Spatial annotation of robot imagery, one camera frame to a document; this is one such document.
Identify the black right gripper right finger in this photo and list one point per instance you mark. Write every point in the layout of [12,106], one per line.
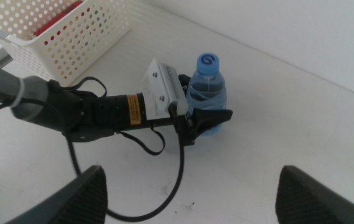
[301,202]

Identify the clear water bottle blue cap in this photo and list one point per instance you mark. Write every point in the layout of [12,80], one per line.
[207,90]

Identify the white perforated plastic basket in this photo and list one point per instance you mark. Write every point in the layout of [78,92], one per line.
[108,34]

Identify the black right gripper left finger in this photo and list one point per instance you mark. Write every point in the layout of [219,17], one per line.
[83,202]

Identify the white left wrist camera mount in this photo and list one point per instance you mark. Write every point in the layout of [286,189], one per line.
[158,90]

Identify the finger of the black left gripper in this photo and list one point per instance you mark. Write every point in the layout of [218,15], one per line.
[209,116]
[185,82]

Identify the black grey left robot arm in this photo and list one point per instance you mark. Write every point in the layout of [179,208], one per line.
[46,102]

